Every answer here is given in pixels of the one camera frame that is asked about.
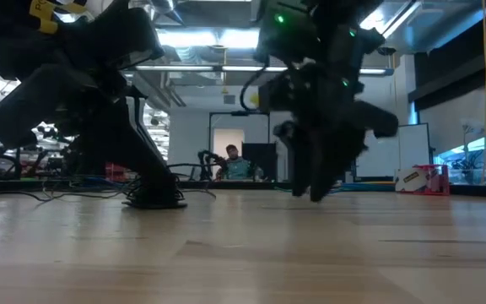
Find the long ceiling light bar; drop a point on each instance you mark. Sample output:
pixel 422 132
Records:
pixel 175 67

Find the grey wall vent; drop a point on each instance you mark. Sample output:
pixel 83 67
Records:
pixel 229 99

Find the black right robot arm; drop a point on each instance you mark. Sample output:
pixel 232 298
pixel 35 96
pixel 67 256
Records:
pixel 344 38

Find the person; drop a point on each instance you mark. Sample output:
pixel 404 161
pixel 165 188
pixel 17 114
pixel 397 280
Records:
pixel 239 166

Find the red tape dispenser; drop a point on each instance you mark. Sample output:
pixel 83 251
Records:
pixel 439 181

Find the black robot station frame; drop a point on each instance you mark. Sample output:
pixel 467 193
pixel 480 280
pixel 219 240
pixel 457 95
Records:
pixel 239 113

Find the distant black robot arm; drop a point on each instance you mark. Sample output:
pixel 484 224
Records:
pixel 209 158

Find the whiteboard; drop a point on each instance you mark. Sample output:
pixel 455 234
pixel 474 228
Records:
pixel 412 152

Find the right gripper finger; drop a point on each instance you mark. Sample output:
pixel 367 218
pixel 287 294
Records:
pixel 300 164
pixel 331 164

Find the red tool cabinet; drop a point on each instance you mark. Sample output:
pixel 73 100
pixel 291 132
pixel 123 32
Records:
pixel 114 171

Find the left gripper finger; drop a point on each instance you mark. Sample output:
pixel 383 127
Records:
pixel 129 139

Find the bundle of coloured tubes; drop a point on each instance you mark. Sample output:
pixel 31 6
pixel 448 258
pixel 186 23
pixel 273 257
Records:
pixel 382 182

